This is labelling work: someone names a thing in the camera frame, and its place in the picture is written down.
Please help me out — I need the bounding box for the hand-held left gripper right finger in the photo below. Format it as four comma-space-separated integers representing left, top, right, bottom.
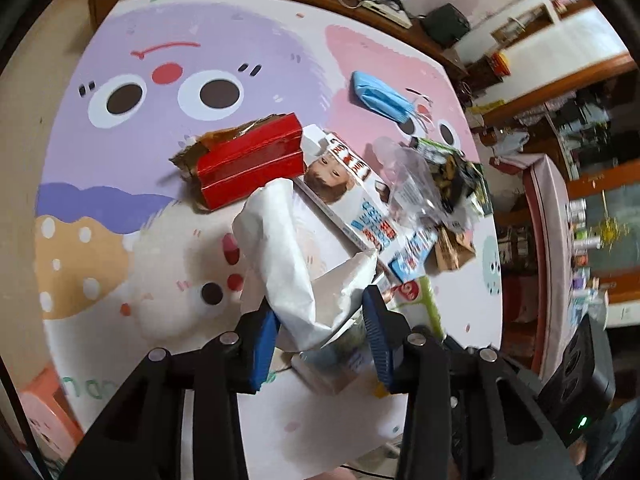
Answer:
361, 284, 583, 480

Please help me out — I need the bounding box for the pink plastic stool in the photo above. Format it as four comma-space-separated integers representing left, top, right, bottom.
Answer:
17, 365, 86, 461

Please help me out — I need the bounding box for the black box device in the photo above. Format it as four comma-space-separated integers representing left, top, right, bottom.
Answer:
420, 3, 471, 43

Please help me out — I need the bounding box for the clear plastic bag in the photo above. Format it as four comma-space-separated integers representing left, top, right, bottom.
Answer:
372, 136, 481, 226

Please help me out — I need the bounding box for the brown paper scrap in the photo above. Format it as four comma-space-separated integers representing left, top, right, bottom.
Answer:
434, 227, 476, 273

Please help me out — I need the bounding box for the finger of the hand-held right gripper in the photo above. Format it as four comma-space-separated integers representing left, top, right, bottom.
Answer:
440, 334, 546, 397

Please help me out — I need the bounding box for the blue and white packet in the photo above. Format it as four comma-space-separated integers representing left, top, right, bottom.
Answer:
387, 225, 441, 283

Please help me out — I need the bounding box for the green white packet red swirl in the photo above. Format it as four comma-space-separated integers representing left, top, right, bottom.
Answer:
382, 276, 446, 341

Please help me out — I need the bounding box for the blue face mask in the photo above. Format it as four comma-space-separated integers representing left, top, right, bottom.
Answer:
350, 70, 421, 123

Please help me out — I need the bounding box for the white plastic bag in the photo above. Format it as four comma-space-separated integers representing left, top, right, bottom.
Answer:
492, 130, 531, 157

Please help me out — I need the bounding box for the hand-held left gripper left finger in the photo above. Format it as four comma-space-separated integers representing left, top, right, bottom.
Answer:
59, 307, 281, 480

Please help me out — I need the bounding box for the white table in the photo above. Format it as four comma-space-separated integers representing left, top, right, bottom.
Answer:
34, 0, 503, 476

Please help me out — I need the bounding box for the red cardboard box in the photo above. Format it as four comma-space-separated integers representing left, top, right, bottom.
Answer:
196, 112, 307, 211

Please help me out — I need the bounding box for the small drink carton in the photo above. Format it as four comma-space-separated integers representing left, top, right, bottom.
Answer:
291, 310, 391, 398

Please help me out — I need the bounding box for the white paper bag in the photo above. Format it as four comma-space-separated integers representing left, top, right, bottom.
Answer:
231, 178, 379, 352

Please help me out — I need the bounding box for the person's right forearm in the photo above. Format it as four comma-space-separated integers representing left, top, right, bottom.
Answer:
570, 400, 636, 471

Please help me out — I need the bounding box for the white power strip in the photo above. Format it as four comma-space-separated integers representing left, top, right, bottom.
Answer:
361, 0, 413, 29

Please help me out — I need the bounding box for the dark green snack packet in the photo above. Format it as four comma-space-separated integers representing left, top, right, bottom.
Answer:
410, 136, 488, 218

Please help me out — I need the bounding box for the wooden shelf unit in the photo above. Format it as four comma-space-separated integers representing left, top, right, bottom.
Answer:
465, 0, 640, 311

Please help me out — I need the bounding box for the white box with child print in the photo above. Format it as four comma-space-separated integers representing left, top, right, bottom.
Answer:
291, 124, 401, 257

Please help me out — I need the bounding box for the brown crumpled wrapper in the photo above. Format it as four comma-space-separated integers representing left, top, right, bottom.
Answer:
169, 115, 291, 181

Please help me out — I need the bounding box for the pink cloth covered furniture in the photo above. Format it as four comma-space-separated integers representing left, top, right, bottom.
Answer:
492, 152, 576, 376

